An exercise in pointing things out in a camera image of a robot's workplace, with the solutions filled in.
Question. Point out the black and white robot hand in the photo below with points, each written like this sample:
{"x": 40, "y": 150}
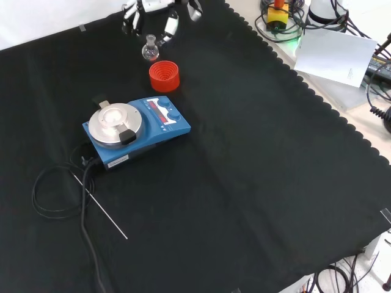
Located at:
{"x": 171, "y": 25}

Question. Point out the clear round-bottom glass flask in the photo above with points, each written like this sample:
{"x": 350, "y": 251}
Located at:
{"x": 150, "y": 50}

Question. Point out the blue-base heater with steel plate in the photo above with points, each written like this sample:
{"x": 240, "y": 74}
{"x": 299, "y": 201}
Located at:
{"x": 134, "y": 122}

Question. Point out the yellow stop button box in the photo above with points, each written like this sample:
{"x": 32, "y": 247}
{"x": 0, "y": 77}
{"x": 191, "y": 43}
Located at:
{"x": 277, "y": 16}

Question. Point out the black cloth bench cover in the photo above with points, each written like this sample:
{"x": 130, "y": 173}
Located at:
{"x": 189, "y": 171}

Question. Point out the white paper sheet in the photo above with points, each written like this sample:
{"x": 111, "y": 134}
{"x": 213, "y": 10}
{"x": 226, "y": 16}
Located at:
{"x": 334, "y": 58}

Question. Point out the thin steel temperature probe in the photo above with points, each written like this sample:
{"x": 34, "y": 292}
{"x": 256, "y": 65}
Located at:
{"x": 100, "y": 208}

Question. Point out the black power adapter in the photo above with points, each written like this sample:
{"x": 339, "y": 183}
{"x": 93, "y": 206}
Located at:
{"x": 380, "y": 65}

